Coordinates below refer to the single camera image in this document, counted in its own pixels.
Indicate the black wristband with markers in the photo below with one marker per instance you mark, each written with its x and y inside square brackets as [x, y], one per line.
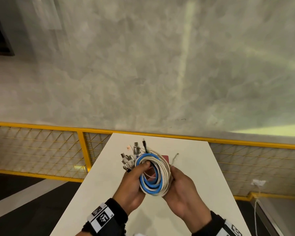
[113, 218]
[216, 226]

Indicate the person's left hand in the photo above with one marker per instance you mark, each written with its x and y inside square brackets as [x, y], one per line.
[132, 186]

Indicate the black right wristband with markers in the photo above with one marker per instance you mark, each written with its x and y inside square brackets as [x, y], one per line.
[216, 226]

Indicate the white wall socket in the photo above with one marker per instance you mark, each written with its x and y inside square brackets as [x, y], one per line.
[258, 182]

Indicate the black left wristband with markers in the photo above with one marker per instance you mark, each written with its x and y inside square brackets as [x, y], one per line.
[113, 218]

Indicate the pink box with green drawer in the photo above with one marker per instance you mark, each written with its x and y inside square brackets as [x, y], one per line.
[166, 158]

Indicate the yellow mesh railing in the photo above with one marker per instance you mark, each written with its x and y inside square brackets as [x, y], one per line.
[84, 152]

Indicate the person's right hand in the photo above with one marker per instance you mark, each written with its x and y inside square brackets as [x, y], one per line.
[184, 194]

